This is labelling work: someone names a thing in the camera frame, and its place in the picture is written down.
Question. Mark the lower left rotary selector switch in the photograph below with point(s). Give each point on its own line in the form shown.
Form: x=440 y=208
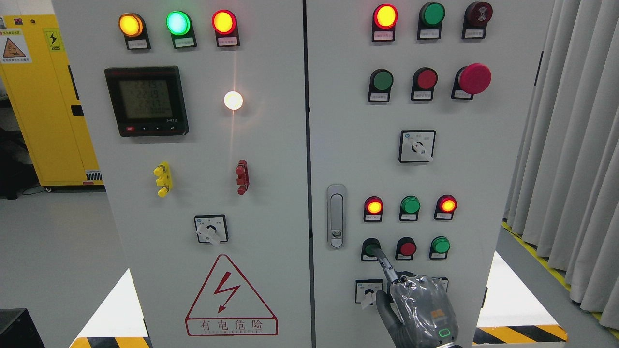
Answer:
x=365 y=291

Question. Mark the upper red push button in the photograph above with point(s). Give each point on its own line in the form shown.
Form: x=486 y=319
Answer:
x=423 y=84

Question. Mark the white lit indicator light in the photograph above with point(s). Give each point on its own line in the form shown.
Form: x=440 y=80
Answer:
x=233 y=100

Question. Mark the grey cabinet door handle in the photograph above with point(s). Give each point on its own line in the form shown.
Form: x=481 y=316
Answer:
x=336 y=214

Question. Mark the lower green indicator light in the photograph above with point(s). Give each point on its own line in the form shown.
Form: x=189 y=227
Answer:
x=409 y=209

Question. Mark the red indicator light top right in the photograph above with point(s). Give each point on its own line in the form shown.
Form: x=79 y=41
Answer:
x=385 y=17

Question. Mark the black knob selector switch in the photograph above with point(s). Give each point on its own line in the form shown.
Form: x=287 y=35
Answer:
x=443 y=281

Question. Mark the yellow terminal block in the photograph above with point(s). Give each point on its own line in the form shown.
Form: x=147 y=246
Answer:
x=164 y=178

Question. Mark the yellow indicator light top left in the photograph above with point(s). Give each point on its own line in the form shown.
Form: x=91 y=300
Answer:
x=134 y=30

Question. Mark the black digital power meter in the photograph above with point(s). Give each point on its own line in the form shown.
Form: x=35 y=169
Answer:
x=147 y=101

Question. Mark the red terminal block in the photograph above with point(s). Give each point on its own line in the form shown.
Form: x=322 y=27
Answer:
x=242 y=180

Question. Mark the upper right rotary selector switch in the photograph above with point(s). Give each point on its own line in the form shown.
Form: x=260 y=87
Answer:
x=416 y=146

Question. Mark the grey curtain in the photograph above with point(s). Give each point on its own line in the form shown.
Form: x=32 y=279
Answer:
x=565 y=189

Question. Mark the grey electrical control cabinet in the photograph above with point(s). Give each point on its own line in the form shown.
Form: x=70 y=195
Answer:
x=303 y=68

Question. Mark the red electric hazard warning sticker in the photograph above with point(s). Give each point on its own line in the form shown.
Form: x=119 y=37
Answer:
x=228 y=304

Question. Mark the red indicator light top left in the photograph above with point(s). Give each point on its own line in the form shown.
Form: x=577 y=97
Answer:
x=225 y=26

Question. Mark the upper green push button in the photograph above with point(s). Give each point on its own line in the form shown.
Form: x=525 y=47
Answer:
x=380 y=83

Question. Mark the green indicator light top right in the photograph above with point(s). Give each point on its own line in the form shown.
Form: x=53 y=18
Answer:
x=431 y=16

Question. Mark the red emergency stop mushroom button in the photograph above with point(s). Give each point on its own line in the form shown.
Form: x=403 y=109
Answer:
x=471 y=80

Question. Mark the red push button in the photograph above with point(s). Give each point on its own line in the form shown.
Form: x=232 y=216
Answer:
x=405 y=250
x=423 y=84

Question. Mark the green indicator light top left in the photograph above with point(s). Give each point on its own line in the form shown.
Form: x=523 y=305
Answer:
x=181 y=30

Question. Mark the green start push button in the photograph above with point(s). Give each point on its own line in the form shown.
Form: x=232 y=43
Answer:
x=368 y=247

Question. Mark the lower right green push button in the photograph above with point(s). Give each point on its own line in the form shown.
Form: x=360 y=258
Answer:
x=439 y=248

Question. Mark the red indicator light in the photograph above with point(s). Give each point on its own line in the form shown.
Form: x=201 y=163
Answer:
x=445 y=208
x=373 y=209
x=225 y=26
x=385 y=17

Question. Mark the green indicator light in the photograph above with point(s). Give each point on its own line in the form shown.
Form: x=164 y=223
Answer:
x=181 y=30
x=431 y=16
x=409 y=209

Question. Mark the lower red push button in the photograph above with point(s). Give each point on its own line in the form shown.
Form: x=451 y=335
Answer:
x=405 y=250

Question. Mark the dark red buzzer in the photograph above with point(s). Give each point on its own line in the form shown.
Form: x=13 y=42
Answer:
x=475 y=20

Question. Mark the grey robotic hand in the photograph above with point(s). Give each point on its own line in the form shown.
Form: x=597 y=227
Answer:
x=416 y=311

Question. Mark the left door rotary selector switch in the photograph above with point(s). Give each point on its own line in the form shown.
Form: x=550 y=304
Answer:
x=211 y=229

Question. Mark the lower left red indicator light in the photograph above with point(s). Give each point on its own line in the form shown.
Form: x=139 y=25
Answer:
x=373 y=209

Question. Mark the yellow safety storage cabinet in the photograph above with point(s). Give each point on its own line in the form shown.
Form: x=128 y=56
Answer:
x=36 y=72

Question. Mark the lower right red indicator light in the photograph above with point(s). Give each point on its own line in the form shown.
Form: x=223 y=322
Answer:
x=445 y=208

